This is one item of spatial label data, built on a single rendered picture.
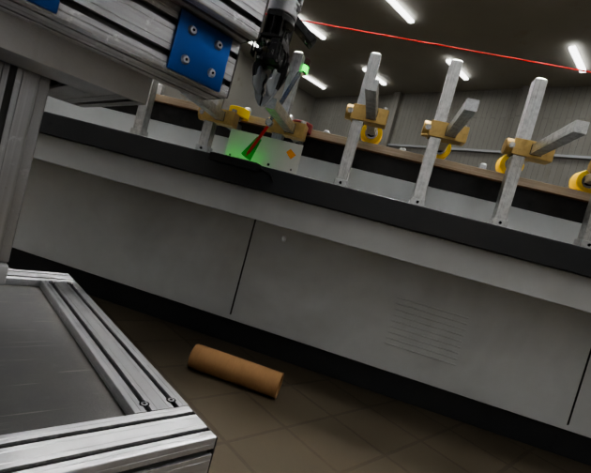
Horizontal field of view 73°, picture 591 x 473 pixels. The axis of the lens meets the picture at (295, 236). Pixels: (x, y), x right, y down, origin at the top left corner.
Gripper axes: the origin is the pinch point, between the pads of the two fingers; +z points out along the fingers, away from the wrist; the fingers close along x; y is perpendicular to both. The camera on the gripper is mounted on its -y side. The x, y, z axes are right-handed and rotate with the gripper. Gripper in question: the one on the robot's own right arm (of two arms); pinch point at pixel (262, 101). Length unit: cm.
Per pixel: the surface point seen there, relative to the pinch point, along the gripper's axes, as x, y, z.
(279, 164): -0.4, -32.5, 10.5
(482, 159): 285, -1172, -281
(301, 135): 4.5, -32.5, -0.5
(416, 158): 43, -52, -6
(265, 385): 16, -21, 78
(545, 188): 87, -52, -6
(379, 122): 27.9, -32.5, -10.1
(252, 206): -6.2, -35.0, 26.4
